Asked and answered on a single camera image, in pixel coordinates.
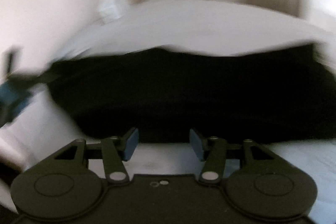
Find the black garment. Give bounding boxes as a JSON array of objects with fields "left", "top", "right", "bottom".
[{"left": 48, "top": 43, "right": 335, "bottom": 144}]

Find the white electric kettle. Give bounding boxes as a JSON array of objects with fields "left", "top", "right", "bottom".
[{"left": 97, "top": 0, "right": 130, "bottom": 24}]

